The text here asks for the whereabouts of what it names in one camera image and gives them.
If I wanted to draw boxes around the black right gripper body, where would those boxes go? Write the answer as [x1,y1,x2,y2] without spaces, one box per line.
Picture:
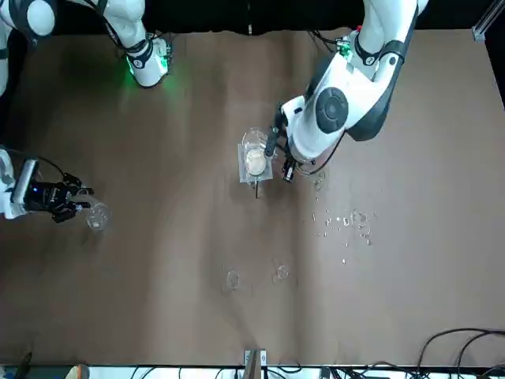
[26,180,72,217]

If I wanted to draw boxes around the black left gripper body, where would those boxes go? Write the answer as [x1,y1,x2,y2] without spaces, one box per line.
[280,156,297,182]

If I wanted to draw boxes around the glass graduated cylinder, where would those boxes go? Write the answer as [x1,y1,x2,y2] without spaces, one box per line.
[294,167,327,191]

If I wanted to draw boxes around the glass conical flask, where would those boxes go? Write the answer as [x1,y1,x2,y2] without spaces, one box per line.
[84,198,114,233]

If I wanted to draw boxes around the large glass beaker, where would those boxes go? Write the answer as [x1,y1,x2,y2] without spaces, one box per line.
[241,126,273,177]

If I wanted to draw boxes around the tripod stand with mesh plate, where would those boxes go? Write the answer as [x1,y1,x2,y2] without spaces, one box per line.
[236,141,276,200]

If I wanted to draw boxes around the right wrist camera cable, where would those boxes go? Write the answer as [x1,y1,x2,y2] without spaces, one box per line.
[36,156,69,179]

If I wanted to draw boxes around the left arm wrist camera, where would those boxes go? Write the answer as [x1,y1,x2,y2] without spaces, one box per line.
[264,125,279,159]

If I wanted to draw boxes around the left arm base cable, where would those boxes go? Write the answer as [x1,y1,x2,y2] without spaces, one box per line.
[310,29,345,53]

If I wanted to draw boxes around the aluminium camera post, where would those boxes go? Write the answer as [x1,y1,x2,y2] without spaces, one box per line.
[243,347,268,379]

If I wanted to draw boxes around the black cable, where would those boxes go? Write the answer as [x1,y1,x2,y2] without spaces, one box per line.
[457,332,505,373]
[417,326,505,370]

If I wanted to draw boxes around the aluminium frame profile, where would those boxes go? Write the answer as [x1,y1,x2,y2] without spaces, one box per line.
[471,0,505,43]

